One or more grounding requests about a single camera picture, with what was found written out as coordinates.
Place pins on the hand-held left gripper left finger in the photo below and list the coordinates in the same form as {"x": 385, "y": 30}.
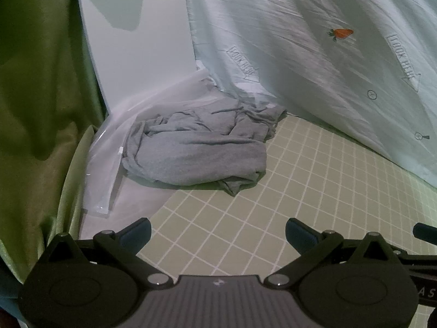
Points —
{"x": 137, "y": 234}

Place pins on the green satin curtain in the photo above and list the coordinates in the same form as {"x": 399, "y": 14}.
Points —
{"x": 44, "y": 109}

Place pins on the white panel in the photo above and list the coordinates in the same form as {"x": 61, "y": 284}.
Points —
{"x": 136, "y": 41}

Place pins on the light blue printed bedsheet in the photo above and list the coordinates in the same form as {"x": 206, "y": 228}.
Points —
{"x": 307, "y": 51}

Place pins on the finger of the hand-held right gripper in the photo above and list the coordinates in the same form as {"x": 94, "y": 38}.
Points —
{"x": 425, "y": 231}

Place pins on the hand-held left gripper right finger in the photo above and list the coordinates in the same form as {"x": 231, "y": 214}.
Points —
{"x": 300, "y": 235}

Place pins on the grey hooded sweatshirt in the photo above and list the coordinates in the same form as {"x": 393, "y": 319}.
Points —
{"x": 201, "y": 147}

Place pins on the green checked mat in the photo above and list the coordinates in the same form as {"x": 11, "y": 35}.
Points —
{"x": 273, "y": 194}

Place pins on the clear plastic bag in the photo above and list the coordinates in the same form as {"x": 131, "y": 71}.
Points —
{"x": 105, "y": 164}

